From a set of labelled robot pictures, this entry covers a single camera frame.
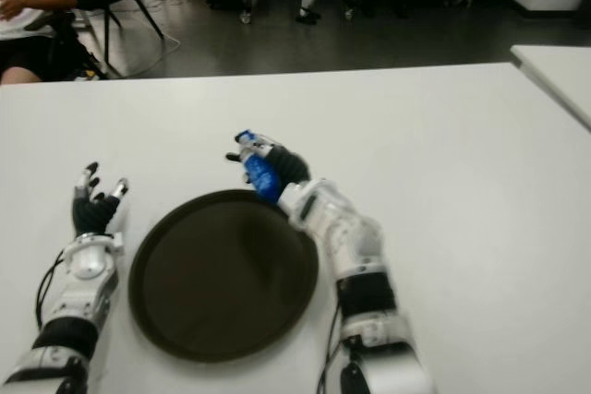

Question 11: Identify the white side table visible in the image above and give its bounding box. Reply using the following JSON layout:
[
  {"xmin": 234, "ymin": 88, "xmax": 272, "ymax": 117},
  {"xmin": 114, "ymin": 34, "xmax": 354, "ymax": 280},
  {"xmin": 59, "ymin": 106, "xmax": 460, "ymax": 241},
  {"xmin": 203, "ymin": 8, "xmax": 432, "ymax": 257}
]
[{"xmin": 511, "ymin": 45, "xmax": 591, "ymax": 132}]

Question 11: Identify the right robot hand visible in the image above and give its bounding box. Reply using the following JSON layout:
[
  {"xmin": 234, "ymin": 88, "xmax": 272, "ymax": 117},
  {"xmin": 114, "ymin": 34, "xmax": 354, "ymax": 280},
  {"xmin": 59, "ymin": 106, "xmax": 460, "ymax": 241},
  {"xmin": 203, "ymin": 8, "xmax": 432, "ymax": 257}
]
[{"xmin": 224, "ymin": 133, "xmax": 311, "ymax": 188}]

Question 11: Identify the round dark brown tray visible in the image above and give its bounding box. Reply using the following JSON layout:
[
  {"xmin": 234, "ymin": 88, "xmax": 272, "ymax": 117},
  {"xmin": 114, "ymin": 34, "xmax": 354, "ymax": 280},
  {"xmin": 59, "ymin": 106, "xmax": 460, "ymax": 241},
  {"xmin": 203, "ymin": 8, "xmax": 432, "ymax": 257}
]
[{"xmin": 127, "ymin": 188, "xmax": 320, "ymax": 364}]

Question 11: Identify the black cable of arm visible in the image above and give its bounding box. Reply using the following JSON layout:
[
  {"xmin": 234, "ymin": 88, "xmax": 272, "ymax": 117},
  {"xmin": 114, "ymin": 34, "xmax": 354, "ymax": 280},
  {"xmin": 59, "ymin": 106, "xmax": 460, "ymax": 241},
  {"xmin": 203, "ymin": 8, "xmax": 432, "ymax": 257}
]
[
  {"xmin": 316, "ymin": 301, "xmax": 345, "ymax": 394},
  {"xmin": 34, "ymin": 248, "xmax": 68, "ymax": 328}
]

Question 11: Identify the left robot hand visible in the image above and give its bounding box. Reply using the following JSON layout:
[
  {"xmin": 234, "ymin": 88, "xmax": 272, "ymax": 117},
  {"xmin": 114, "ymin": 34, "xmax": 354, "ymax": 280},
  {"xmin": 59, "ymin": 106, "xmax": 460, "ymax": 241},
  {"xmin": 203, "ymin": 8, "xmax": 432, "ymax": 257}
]
[{"xmin": 71, "ymin": 161, "xmax": 130, "ymax": 236}]

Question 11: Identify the white cable on floor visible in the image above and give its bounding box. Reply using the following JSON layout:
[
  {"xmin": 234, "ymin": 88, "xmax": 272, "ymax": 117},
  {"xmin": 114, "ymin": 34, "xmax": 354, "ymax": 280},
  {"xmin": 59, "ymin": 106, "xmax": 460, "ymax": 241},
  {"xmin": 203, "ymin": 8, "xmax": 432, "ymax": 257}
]
[{"xmin": 110, "ymin": 0, "xmax": 204, "ymax": 79}]

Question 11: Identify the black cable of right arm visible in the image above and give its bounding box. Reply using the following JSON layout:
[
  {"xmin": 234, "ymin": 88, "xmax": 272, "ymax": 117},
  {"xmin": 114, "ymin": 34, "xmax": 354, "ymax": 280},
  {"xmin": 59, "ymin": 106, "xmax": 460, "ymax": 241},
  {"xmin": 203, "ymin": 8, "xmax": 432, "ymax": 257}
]
[{"xmin": 316, "ymin": 301, "xmax": 345, "ymax": 394}]

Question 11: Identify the blue Oreo packet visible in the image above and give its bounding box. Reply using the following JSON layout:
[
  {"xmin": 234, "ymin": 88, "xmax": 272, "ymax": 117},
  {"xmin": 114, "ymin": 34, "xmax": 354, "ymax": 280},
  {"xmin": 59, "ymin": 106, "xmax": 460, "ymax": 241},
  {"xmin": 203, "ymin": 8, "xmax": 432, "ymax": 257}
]
[{"xmin": 234, "ymin": 128, "xmax": 283, "ymax": 205}]

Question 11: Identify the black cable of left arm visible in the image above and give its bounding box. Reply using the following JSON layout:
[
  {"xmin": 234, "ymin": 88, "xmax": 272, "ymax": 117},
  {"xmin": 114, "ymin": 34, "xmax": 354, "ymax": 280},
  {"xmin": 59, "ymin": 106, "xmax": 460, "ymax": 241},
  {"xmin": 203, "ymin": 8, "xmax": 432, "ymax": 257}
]
[{"xmin": 34, "ymin": 248, "xmax": 68, "ymax": 328}]

